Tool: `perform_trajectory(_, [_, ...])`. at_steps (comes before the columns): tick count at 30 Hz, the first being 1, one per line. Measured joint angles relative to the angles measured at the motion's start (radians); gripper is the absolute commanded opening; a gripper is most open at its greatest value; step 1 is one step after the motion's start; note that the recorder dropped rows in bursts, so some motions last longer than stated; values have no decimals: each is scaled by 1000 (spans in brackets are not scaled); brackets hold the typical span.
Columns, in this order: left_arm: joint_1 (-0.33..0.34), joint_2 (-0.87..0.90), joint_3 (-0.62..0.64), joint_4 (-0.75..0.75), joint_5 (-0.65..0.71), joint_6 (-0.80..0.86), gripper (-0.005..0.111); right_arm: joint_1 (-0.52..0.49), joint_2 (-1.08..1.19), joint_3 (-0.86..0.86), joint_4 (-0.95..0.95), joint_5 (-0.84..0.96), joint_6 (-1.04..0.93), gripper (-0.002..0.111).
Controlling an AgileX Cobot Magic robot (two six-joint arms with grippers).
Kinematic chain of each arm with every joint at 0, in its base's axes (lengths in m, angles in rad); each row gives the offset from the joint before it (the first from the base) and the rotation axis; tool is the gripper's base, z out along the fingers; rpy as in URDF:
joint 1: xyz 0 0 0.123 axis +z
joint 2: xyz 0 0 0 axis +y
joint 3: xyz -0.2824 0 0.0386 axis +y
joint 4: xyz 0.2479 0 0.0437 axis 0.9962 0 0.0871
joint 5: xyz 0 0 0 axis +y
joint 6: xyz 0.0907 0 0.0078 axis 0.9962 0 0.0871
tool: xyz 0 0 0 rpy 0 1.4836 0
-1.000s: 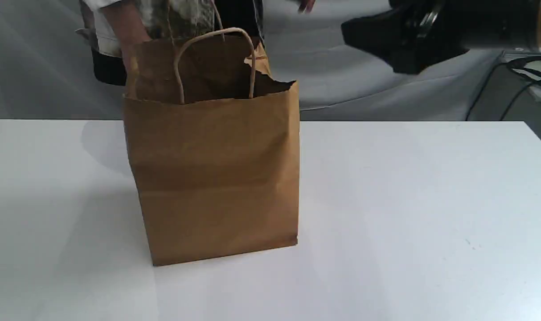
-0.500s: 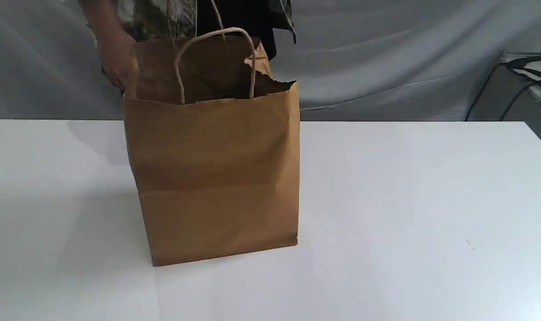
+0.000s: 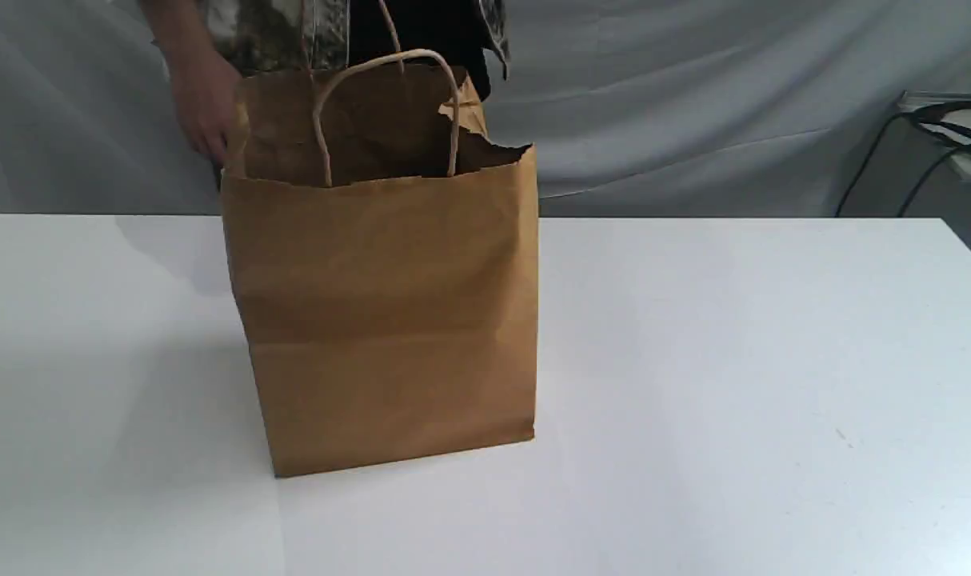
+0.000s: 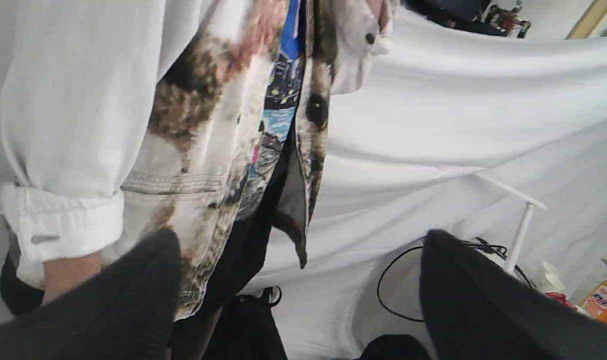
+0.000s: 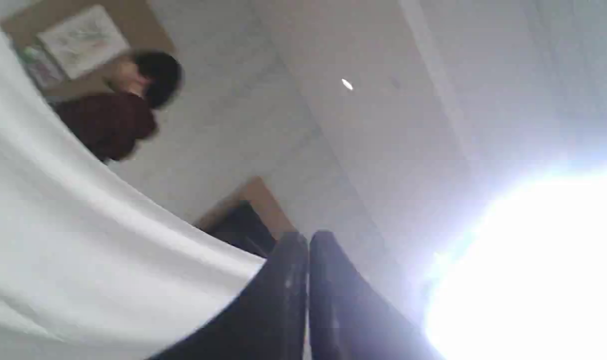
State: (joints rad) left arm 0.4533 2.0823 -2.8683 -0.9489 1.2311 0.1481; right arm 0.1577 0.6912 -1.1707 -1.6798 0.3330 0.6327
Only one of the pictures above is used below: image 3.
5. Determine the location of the black cable bundle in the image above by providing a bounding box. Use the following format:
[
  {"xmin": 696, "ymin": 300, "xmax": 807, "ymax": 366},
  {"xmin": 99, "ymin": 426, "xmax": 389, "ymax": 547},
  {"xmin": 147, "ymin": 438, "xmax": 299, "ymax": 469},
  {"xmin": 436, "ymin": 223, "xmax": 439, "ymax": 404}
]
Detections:
[{"xmin": 836, "ymin": 98, "xmax": 971, "ymax": 218}]

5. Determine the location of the brown paper bag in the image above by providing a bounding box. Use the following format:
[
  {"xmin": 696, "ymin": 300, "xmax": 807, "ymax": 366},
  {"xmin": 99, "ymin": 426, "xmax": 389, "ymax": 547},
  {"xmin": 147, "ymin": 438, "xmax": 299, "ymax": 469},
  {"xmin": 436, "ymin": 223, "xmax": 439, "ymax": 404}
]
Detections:
[{"xmin": 219, "ymin": 48, "xmax": 539, "ymax": 478}]

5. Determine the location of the white backdrop cloth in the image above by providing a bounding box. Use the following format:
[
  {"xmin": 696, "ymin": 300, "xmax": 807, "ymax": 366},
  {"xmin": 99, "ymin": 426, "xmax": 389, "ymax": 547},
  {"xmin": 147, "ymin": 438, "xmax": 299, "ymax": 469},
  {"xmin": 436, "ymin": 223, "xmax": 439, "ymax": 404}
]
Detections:
[{"xmin": 0, "ymin": 1, "xmax": 971, "ymax": 218}]

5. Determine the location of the person right hand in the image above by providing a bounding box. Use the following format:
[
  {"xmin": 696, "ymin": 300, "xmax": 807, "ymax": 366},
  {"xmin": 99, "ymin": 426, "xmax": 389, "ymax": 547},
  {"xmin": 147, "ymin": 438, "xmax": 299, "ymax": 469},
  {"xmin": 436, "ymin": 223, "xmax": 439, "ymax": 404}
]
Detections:
[{"xmin": 165, "ymin": 48, "xmax": 242, "ymax": 166}]

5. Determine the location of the white side shelf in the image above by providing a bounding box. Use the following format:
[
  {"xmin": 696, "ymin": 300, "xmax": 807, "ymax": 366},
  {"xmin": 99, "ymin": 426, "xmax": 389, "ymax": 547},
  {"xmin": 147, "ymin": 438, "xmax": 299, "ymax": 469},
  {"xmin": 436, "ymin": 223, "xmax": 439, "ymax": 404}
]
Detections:
[{"xmin": 897, "ymin": 91, "xmax": 971, "ymax": 183}]

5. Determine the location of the person in patterned shirt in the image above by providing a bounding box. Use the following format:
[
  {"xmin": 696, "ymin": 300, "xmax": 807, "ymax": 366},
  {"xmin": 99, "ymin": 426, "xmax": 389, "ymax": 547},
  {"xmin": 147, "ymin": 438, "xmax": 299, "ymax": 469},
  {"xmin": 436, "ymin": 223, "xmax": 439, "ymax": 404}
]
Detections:
[{"xmin": 139, "ymin": 1, "xmax": 510, "ymax": 98}]

